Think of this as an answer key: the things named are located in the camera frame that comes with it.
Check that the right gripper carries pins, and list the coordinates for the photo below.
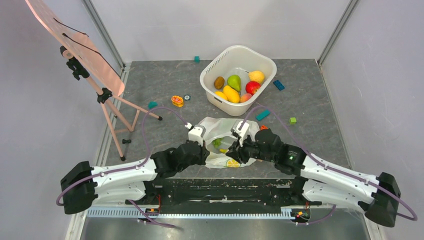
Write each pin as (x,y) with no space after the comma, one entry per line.
(238,150)

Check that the white plastic bag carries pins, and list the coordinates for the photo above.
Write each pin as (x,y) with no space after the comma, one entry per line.
(220,128)

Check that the green fake grapes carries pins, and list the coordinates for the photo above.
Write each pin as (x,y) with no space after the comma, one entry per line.
(217,143)

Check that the fake peach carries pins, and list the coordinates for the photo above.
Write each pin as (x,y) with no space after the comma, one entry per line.
(245,97)

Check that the yellow fake mango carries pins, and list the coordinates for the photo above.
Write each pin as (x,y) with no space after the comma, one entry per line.
(231,94)

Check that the red fake apple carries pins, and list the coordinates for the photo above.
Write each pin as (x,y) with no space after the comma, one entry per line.
(252,87)

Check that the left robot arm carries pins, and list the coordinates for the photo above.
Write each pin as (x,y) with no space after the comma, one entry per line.
(85,185)

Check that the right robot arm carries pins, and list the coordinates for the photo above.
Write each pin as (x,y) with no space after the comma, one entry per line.
(317,180)

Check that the yellow fake lemon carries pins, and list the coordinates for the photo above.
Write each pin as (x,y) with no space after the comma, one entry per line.
(221,95)

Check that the green fake pear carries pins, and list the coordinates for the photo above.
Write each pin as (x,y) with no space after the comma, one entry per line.
(234,81)

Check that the brown fake kiwi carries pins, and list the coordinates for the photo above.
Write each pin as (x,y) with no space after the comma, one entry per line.
(219,83)

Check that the yellow fake pear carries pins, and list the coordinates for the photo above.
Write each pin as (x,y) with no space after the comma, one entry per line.
(256,76)

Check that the teal rectangular block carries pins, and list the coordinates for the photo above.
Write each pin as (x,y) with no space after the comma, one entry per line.
(262,115)

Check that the green cube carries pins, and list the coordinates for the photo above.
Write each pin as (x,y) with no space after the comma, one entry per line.
(292,120)

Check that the blue lego brick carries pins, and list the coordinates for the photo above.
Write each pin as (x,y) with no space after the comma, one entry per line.
(278,85)

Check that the orange yellow toy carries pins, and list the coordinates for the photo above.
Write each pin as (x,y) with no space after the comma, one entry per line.
(177,101)

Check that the white plastic basin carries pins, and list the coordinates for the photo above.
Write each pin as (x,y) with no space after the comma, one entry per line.
(248,69)

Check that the pink board on stand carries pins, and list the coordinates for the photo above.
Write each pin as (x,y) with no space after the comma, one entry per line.
(86,62)

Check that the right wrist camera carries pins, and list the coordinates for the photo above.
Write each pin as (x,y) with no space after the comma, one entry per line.
(240,130)

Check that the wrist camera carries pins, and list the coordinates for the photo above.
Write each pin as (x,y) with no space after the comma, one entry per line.
(240,130)
(195,133)

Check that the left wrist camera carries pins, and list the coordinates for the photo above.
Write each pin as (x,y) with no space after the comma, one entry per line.
(195,133)

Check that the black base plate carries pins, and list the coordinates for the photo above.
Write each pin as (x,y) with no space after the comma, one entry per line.
(223,195)

